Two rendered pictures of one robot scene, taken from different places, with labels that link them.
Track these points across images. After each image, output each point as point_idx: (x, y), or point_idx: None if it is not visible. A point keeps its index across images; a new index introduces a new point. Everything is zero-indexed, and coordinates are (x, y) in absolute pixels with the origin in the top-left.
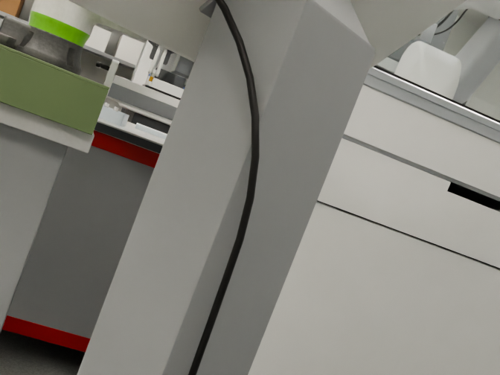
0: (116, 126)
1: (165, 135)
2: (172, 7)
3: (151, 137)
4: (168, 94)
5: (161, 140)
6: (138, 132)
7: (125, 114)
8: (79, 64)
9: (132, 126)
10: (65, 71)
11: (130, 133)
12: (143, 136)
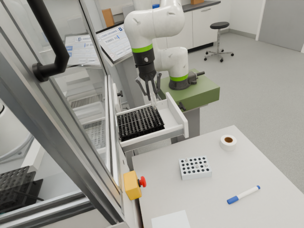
0: (176, 150)
1: (157, 217)
2: None
3: (159, 173)
4: (144, 108)
5: (152, 174)
6: (170, 176)
7: (184, 174)
8: (169, 83)
9: (188, 213)
10: (165, 77)
11: (165, 146)
12: (159, 154)
